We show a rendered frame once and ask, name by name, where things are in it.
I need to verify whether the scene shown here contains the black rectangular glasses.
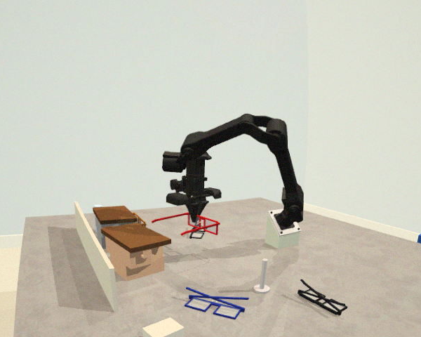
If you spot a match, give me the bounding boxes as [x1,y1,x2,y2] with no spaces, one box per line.
[298,279,347,316]

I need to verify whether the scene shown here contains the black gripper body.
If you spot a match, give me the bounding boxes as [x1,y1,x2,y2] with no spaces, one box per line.
[166,174,222,206]

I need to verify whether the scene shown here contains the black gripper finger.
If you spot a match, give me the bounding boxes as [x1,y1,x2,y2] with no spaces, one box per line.
[185,203,199,223]
[196,201,209,216]

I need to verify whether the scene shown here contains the cream flat panel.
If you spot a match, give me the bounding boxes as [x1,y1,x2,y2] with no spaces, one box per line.
[74,201,119,312]

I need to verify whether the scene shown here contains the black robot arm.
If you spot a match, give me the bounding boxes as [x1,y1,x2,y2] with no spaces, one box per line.
[162,114,304,230]

